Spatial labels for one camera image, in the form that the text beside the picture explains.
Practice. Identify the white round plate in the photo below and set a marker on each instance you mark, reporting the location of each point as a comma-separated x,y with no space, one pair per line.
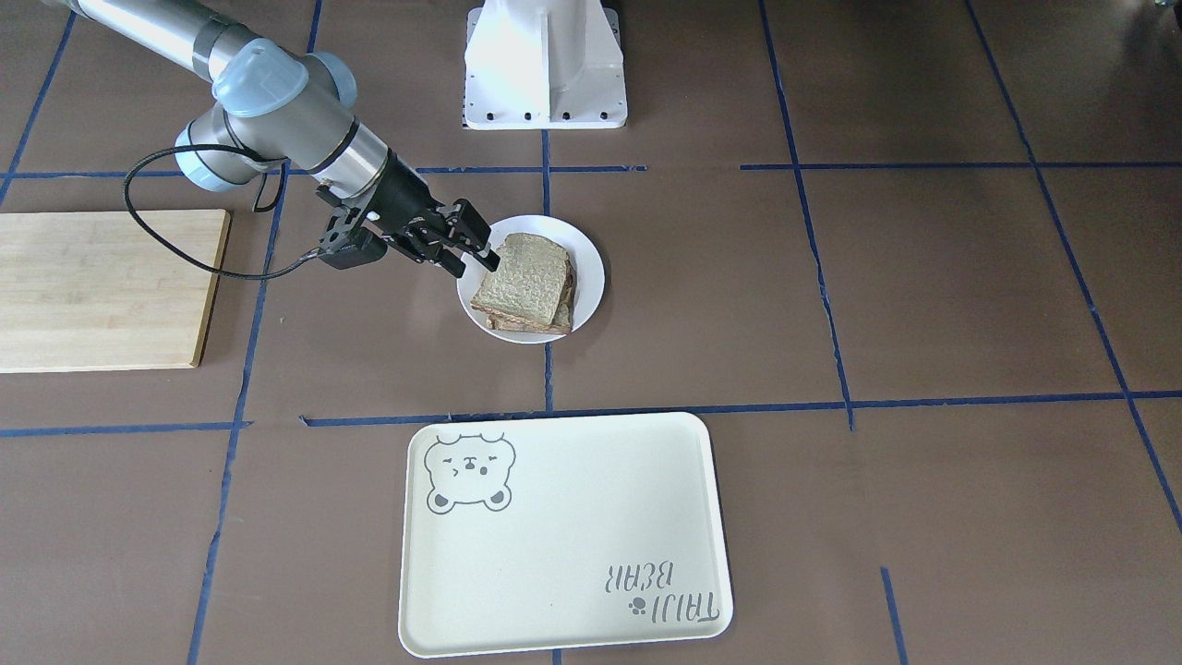
588,272

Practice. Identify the bread slice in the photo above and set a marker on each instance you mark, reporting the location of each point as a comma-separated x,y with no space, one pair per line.
524,250

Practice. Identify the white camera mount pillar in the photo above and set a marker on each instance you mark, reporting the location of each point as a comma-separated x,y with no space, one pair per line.
544,65

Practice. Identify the cream bear tray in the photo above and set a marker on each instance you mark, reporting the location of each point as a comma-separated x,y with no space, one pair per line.
537,534

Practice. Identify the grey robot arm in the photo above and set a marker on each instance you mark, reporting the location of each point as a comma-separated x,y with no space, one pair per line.
273,108

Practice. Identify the wooden cutting board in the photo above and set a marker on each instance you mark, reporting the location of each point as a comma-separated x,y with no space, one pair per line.
91,291

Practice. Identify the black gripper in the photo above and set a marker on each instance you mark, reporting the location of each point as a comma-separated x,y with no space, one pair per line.
404,197

